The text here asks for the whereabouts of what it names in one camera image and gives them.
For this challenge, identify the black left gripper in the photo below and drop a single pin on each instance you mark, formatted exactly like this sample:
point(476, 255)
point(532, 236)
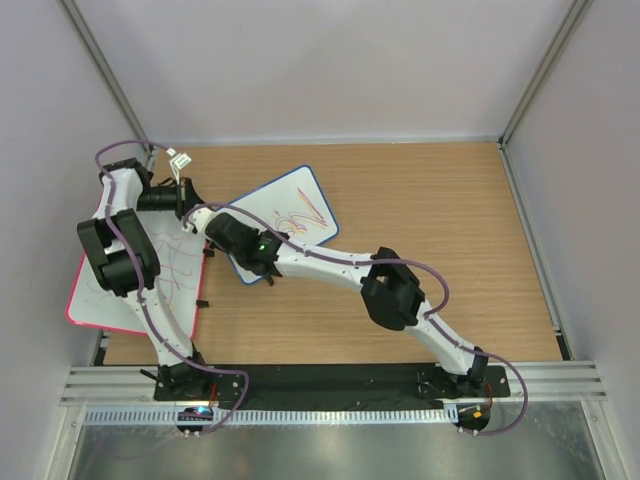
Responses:
point(186, 197)

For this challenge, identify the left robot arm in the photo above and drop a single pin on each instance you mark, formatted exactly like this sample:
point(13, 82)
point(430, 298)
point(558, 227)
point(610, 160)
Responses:
point(125, 263)

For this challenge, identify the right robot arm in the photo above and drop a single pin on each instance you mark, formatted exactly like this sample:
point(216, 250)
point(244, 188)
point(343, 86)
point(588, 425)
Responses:
point(390, 291)

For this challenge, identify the pink framed whiteboard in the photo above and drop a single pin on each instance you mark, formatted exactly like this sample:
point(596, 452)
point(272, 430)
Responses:
point(181, 260)

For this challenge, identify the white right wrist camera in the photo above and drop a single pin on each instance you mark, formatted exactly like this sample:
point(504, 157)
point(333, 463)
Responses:
point(197, 221)

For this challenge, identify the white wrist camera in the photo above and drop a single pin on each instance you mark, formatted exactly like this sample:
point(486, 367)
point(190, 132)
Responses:
point(177, 162)
point(197, 221)

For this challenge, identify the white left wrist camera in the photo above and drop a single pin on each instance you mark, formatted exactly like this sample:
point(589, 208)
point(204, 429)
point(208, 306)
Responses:
point(177, 162)

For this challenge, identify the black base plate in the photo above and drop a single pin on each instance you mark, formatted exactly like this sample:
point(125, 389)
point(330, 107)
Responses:
point(326, 386)

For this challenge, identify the white slotted cable duct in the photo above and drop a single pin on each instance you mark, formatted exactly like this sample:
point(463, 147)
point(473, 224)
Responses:
point(197, 416)

